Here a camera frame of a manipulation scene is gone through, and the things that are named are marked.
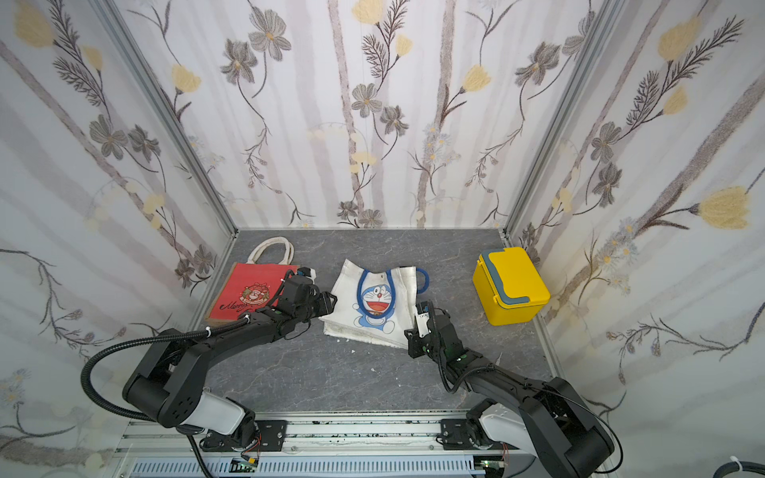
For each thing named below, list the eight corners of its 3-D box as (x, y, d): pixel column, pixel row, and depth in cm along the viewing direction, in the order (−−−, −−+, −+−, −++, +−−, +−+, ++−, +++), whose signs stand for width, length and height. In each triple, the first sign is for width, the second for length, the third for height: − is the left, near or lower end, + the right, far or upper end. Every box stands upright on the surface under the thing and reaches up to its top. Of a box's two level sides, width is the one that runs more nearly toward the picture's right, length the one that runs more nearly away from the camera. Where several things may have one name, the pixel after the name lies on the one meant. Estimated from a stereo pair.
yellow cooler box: (481, 331, 95) (495, 307, 83) (469, 274, 110) (479, 247, 98) (534, 331, 95) (556, 307, 83) (515, 274, 110) (531, 247, 98)
